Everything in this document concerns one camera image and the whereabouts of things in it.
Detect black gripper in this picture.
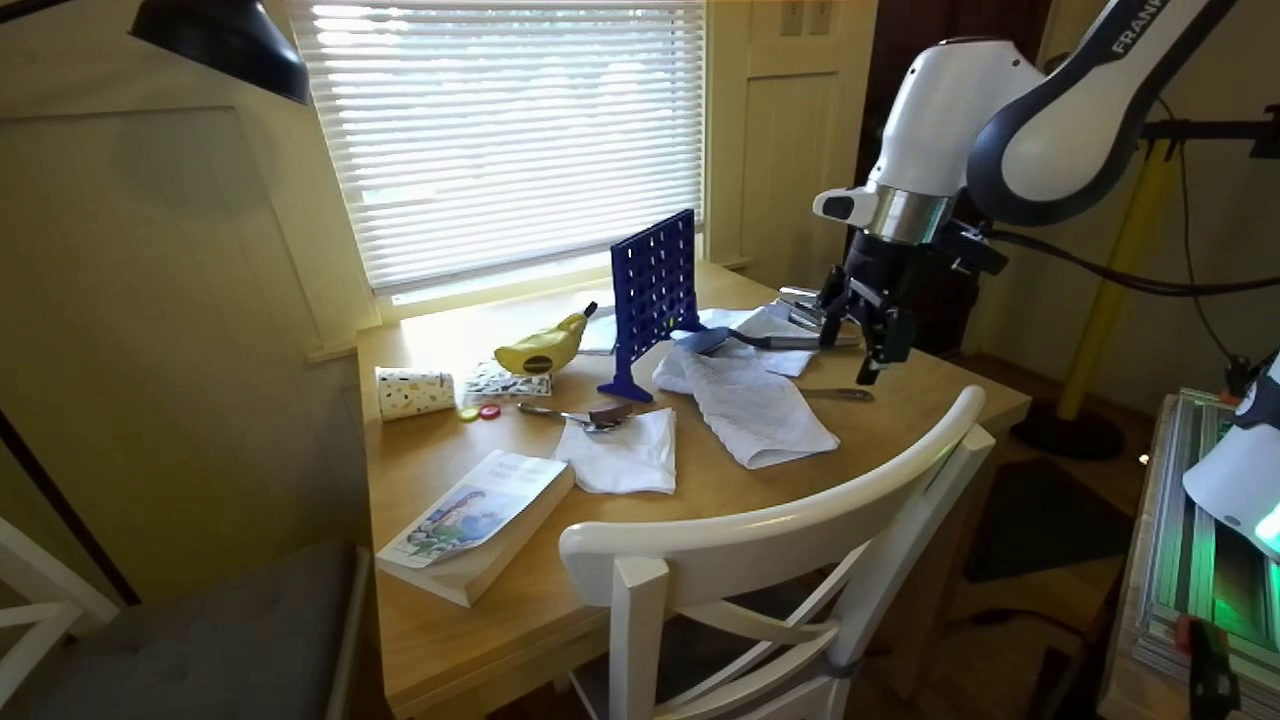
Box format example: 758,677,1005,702
812,222,1000,387

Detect white textured cloth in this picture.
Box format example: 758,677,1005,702
633,334,849,477

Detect small brown object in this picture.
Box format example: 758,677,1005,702
571,401,639,441

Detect silver metal fork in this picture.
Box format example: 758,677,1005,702
795,379,880,407

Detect white paper sheets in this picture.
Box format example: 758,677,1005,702
691,300,838,383

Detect blue connect four game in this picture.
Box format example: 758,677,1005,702
596,209,711,407

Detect white curved-back chair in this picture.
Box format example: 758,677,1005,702
558,379,1000,720

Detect yellow pole with black base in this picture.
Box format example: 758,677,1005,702
1012,137,1185,462

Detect black floor mat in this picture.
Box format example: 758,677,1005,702
962,455,1142,589

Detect small white napkin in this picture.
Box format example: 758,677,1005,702
552,402,685,498

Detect dark brown door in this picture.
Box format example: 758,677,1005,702
863,0,1062,358

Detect yellow banana toy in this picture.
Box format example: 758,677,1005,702
491,300,603,379

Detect bag of game chips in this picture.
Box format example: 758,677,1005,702
460,369,559,412

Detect metal rack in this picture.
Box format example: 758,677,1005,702
1098,387,1280,720

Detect wide white window blind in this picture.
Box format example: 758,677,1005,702
293,0,711,300

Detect paperback book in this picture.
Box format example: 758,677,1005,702
378,447,579,611

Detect small white box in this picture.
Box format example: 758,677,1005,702
372,364,460,423

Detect black desk lamp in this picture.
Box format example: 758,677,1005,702
130,0,313,108

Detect white cross-back chair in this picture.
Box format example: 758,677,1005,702
0,517,126,710

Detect black camera stand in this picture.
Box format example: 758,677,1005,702
1142,116,1280,164

